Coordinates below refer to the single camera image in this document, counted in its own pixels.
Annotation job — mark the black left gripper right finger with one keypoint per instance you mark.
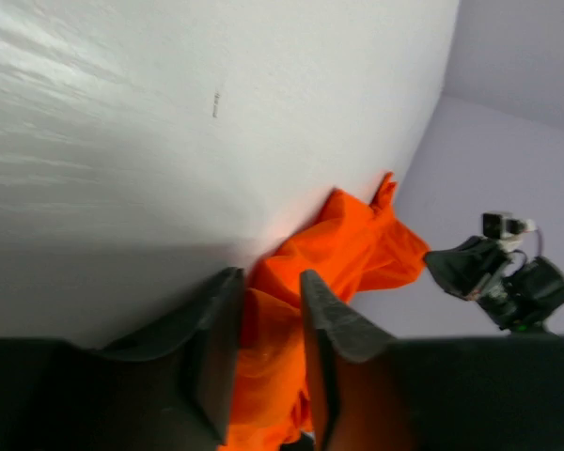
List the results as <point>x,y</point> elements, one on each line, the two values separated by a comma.
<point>458,393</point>

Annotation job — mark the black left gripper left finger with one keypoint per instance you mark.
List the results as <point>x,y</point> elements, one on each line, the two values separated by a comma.
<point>166,386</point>

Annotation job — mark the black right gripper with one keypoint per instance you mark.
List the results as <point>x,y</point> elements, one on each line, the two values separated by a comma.
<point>520,302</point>

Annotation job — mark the orange t shirt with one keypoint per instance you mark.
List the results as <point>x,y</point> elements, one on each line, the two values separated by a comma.
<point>352,246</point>

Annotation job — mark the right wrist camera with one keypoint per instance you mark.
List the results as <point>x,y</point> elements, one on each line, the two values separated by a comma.
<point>508,231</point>

